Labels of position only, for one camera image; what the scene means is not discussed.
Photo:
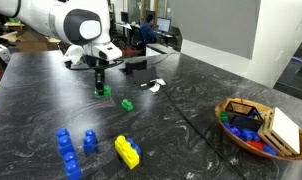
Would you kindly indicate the red floor mat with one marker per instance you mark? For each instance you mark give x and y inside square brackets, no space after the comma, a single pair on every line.
[129,52]

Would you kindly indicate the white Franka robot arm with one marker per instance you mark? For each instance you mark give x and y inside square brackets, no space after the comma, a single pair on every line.
[41,16]

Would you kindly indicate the grey office desk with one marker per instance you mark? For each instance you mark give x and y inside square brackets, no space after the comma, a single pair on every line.
[161,48]

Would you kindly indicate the dark computer monitor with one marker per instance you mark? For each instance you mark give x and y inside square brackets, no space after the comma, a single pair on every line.
[125,16]

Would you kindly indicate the lit computer monitor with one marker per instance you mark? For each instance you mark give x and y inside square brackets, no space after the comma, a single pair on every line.
[163,24]

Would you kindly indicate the white paper tag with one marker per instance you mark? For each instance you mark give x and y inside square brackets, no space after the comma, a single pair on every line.
[156,86]

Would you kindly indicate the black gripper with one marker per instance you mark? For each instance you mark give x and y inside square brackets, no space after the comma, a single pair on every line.
[97,64]

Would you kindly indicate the small green toy block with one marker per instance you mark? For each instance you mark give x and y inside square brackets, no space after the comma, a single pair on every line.
[127,105]
[107,91]

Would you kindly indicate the red toy block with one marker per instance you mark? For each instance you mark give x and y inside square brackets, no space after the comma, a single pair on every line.
[256,144]

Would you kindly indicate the small blue toy block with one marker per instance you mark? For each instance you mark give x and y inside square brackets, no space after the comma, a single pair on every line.
[90,142]

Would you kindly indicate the yellow toy block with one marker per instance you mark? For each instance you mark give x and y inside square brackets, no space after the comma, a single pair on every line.
[127,152]

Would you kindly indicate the long blue toy block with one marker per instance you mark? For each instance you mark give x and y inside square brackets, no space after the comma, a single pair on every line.
[68,150]

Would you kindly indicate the black office chair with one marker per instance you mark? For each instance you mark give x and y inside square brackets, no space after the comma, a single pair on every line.
[136,36]

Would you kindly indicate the wooden crate with white panel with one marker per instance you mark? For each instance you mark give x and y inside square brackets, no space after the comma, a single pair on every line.
[285,130]

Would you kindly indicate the wooden bowl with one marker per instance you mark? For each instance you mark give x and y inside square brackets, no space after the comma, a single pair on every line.
[244,148]

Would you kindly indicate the blue block under yellow block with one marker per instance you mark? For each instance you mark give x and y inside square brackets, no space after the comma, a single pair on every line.
[136,148]

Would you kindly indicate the seated person in blue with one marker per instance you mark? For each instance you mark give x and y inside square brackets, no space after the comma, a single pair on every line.
[147,33]

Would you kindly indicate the blue toy block pile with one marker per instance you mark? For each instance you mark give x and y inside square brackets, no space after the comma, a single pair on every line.
[242,133]

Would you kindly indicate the cardboard boxes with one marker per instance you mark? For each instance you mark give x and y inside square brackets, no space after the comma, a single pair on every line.
[27,41]

